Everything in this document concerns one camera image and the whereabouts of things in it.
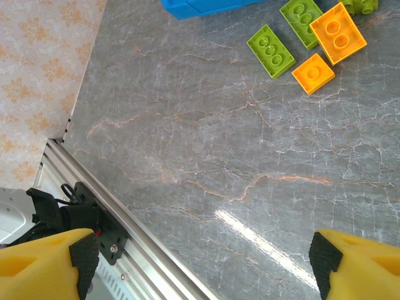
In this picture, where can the green lego brick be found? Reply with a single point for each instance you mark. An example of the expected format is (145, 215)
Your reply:
(301, 22)
(271, 51)
(359, 6)

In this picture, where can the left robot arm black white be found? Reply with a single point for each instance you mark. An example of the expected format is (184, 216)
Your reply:
(47, 212)

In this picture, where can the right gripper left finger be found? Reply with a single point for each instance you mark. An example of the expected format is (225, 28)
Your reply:
(37, 272)

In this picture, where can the blue plastic bin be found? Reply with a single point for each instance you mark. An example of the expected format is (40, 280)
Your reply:
(203, 6)

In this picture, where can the long aluminium base rail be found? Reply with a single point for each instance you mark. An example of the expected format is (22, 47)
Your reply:
(150, 250)

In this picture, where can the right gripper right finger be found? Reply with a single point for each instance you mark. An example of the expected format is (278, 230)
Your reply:
(362, 272)

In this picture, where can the small orange lego brick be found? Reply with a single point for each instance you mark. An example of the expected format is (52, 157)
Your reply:
(313, 73)

